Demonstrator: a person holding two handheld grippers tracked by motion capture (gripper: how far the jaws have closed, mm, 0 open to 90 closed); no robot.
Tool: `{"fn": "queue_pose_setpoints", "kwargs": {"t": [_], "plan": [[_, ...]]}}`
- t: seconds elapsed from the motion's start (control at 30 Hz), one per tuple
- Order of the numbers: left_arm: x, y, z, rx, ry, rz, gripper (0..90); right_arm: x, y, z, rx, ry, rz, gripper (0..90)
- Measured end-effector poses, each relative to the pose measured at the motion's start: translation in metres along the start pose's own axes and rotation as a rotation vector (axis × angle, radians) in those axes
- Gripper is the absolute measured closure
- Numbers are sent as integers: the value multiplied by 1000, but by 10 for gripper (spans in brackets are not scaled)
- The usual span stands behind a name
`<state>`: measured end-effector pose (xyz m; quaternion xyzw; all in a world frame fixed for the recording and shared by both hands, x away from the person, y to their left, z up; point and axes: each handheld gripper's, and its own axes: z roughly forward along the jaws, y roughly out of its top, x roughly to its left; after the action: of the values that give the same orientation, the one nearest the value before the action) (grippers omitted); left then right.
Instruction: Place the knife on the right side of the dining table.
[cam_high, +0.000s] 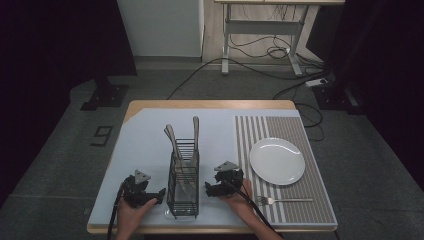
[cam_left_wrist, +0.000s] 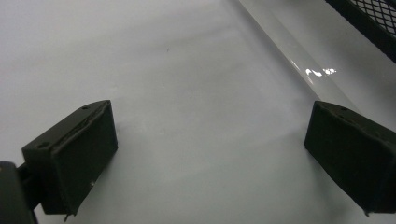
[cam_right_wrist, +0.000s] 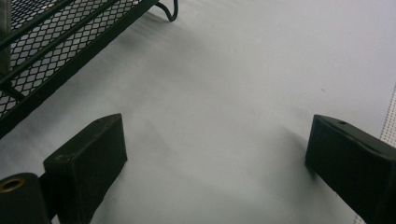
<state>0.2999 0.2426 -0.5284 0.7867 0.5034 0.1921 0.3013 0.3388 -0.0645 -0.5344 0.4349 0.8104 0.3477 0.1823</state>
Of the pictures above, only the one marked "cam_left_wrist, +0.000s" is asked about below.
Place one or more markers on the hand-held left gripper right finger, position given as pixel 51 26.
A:
pixel 351 152

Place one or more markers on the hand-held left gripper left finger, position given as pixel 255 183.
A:
pixel 74 158

